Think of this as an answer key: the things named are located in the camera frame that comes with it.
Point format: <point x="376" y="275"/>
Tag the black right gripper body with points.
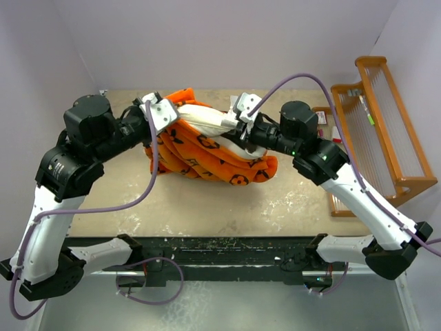
<point x="269" y="134"/>

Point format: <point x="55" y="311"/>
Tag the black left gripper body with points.
<point x="131" y="129"/>

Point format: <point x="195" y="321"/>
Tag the orange patterned pillowcase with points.
<point x="201" y="152"/>

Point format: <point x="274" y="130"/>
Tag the white pillow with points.
<point x="213" y="123"/>

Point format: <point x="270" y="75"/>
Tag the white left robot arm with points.
<point x="43" y="267"/>

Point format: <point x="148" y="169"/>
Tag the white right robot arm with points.
<point x="394" y="239"/>

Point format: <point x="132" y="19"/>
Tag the white red label card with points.
<point x="322" y="117"/>

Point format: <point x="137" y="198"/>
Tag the white red small box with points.
<point x="335" y="135"/>

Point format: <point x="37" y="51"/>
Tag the grey small clip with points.
<point x="354" y="92"/>

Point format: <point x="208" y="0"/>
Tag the green tipped white pen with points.
<point x="365" y="108"/>

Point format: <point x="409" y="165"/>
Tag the orange wooden tiered rack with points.
<point x="389" y="154"/>

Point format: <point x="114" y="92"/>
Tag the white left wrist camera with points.
<point x="161" y="111"/>

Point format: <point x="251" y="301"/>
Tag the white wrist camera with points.
<point x="242" y="106"/>
<point x="161" y="111"/>

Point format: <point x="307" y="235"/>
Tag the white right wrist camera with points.
<point x="242" y="106"/>

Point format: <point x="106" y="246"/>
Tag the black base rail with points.
<point x="289" y="260"/>

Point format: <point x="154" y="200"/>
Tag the aluminium frame rail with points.
<point x="363" y="301"/>

